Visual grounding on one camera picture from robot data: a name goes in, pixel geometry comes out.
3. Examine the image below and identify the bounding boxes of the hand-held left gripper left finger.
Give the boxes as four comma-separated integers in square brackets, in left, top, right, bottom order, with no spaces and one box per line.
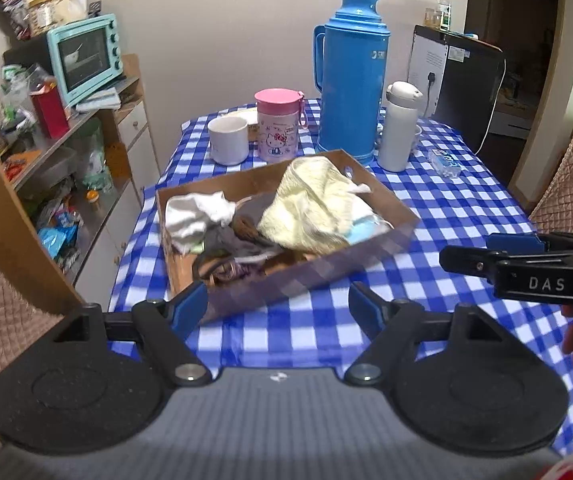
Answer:
[54,281,212,386]

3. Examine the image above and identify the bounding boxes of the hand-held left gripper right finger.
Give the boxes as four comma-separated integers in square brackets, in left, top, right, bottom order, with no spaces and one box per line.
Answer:
[345,281,505,386]

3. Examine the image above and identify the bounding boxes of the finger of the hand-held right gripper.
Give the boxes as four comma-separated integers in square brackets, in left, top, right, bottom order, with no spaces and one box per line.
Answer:
[439,245,515,278]
[487,234,547,252]

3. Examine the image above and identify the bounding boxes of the dark purple scrunchie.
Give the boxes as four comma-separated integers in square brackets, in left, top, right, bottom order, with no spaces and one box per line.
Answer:
[194,255,267,286]

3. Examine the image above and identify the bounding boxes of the brown cardboard box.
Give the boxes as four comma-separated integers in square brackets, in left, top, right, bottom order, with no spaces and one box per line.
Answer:
[155,149,421,325]

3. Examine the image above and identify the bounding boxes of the blue face mask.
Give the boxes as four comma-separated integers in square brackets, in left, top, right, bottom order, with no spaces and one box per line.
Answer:
[341,212,392,246]

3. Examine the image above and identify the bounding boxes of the white cloth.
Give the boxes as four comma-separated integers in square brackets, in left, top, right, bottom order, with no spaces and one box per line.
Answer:
[165,191,237,253]

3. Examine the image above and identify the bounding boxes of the dark brown cloth pouch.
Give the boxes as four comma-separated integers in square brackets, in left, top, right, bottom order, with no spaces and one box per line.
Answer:
[231,214,263,241]

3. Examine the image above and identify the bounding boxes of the yellow towel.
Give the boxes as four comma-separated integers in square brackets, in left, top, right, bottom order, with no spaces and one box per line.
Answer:
[256,156,392,256]

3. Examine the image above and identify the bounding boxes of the blue white checkered tablecloth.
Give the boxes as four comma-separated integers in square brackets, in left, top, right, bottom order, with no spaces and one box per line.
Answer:
[108,99,573,461]

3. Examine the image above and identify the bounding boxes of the small clear plastic packet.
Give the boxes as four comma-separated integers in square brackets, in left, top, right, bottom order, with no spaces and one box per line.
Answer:
[429,149,463,180]

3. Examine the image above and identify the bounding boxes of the white insulated bottle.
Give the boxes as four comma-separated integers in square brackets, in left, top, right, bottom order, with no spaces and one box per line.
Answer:
[377,81,425,173]

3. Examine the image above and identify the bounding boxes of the blue snack packet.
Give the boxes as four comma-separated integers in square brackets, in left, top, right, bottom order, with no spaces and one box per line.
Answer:
[36,222,80,261]

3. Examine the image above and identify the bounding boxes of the black mini fridge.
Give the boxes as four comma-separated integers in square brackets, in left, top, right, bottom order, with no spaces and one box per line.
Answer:
[407,25,506,153]

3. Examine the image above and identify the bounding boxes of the white mug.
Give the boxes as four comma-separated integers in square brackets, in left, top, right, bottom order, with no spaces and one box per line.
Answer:
[208,116,250,166]

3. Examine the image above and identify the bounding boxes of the green printed plastic bag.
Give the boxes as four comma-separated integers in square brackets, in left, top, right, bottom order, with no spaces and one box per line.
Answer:
[74,120,114,193]

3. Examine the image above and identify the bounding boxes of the white drawer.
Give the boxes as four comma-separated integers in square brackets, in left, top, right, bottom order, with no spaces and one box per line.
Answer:
[116,101,147,148]

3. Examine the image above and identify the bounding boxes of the pink lidded cup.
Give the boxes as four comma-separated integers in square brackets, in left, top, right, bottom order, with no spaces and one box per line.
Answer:
[254,88,309,163]

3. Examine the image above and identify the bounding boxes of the blue thermos flask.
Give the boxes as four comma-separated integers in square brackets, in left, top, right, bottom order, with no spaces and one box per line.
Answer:
[313,0,391,165]

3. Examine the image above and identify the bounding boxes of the stack of papers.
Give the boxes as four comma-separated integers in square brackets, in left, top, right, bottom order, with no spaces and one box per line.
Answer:
[75,87,121,113]

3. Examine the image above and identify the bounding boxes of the red box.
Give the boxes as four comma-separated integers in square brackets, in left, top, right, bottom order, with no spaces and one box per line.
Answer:
[30,85,71,140]

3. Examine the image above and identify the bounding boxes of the teal toaster oven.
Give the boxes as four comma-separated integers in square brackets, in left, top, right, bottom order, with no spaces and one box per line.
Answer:
[46,13,124,108]

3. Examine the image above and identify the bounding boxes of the black appliance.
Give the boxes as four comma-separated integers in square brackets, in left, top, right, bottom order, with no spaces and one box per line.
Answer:
[2,35,54,81]

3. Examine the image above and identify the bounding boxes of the pile of snack packets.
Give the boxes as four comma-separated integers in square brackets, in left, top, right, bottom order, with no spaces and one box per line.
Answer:
[0,0,92,41]

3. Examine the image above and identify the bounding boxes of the white cable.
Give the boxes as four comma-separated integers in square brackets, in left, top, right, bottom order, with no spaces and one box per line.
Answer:
[474,57,508,156]

